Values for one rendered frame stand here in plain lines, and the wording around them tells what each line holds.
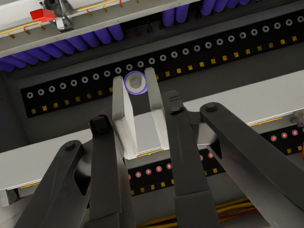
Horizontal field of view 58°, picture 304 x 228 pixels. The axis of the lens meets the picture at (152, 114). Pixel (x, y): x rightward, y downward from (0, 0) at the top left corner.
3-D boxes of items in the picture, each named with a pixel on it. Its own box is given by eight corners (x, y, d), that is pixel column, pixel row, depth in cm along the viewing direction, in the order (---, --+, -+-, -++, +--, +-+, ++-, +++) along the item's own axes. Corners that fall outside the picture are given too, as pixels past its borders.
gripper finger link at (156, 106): (150, 109, 15) (163, 105, 15) (143, 68, 21) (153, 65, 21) (162, 151, 17) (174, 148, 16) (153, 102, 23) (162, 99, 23)
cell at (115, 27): (114, 41, 44) (106, 27, 37) (111, 30, 44) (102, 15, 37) (125, 38, 44) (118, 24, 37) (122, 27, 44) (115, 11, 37)
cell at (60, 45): (62, 45, 44) (45, 31, 38) (73, 41, 44) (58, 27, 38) (65, 55, 44) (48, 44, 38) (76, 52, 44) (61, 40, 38)
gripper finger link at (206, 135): (169, 132, 14) (227, 117, 14) (159, 92, 18) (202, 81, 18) (175, 155, 15) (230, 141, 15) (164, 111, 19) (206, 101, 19)
